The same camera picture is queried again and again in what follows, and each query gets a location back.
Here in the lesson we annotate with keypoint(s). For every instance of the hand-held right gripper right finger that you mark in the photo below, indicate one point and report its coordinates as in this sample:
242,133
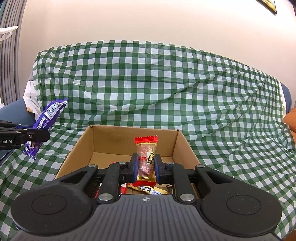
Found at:
159,169

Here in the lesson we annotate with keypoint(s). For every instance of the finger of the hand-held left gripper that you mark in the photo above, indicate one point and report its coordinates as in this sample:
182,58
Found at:
37,135
23,126

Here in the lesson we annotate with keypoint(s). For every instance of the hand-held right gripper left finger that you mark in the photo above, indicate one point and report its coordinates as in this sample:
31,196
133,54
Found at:
134,169

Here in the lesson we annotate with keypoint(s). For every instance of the purple chocolate bar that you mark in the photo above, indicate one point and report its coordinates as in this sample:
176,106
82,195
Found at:
46,118

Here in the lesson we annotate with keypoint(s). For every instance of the small red yellow candy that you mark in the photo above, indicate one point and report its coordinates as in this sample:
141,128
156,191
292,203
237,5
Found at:
146,150

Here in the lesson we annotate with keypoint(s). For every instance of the brown cardboard box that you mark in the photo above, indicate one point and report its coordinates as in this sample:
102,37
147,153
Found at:
111,141

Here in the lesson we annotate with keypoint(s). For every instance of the white yellow snack bar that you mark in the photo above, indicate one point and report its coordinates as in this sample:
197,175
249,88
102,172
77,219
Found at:
148,189

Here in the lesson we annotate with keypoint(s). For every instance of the white cloth with black trim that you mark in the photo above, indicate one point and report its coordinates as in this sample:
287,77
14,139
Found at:
31,97

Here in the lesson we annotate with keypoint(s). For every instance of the grey curtain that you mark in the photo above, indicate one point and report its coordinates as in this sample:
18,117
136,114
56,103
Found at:
9,69

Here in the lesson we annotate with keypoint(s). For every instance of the green checked tablecloth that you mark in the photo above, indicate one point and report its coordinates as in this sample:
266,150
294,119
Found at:
150,88

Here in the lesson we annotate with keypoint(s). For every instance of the white plastic rack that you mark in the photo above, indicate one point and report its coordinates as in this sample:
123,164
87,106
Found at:
9,29

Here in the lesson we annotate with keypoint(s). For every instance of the orange cushion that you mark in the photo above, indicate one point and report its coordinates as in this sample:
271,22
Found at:
291,125

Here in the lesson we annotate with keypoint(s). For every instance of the dark framed wall picture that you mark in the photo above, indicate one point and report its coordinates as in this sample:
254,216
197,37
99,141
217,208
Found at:
270,5

